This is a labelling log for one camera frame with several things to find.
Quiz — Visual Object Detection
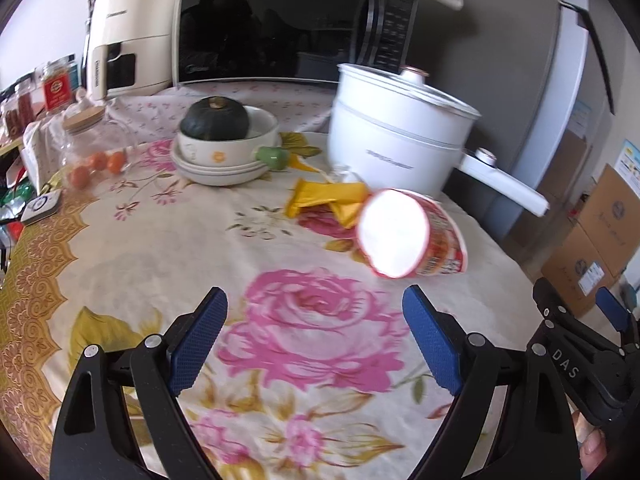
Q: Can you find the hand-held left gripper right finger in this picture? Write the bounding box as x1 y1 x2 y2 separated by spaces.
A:
402 285 586 480

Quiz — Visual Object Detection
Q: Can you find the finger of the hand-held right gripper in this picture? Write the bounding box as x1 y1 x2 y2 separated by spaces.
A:
531 277 583 332
594 287 640 347

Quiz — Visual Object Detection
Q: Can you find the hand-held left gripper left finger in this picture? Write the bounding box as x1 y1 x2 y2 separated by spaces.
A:
49 287 228 480

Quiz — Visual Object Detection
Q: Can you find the red instant noodle cup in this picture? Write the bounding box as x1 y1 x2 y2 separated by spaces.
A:
356 188 470 279

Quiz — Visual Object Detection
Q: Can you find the person's right hand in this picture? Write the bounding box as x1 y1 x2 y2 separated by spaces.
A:
572 410 610 478

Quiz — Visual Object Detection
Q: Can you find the cardboard box with white label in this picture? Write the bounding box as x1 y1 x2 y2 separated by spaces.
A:
540 225 627 317

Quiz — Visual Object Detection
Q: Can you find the cardboard box with handwriting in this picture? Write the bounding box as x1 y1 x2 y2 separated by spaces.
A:
577 162 640 281

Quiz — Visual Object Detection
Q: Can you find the white printed box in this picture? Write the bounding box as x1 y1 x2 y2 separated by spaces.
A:
617 139 640 187

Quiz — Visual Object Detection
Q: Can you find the yellow wrapper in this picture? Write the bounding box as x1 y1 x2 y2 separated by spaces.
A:
285 177 372 228

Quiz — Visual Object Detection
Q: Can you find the white flower print bowl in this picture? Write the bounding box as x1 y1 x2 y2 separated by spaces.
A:
176 106 280 167

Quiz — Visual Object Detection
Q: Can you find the white square timer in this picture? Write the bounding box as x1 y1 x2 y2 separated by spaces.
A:
20 191 63 225

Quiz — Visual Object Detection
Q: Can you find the grey refrigerator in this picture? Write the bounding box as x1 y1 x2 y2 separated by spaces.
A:
425 0 617 266

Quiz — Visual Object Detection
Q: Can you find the white electric pot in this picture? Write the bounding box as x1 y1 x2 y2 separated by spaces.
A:
327 62 550 218

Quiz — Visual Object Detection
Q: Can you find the dark green pumpkin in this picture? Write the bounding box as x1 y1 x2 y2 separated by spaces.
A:
180 96 250 141

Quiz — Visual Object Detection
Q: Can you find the green packet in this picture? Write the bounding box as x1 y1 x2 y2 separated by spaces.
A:
0 182 37 222

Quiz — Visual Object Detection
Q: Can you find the glass jar with wooden lid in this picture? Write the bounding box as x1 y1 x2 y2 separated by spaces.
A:
60 105 132 191

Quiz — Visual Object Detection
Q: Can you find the red label jar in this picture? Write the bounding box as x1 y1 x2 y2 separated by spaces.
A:
41 60 71 113

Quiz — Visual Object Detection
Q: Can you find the cream air fryer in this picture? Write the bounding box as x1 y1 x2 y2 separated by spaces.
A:
82 0 183 101

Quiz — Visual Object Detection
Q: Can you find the black microwave oven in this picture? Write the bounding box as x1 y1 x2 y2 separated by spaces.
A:
172 0 420 86

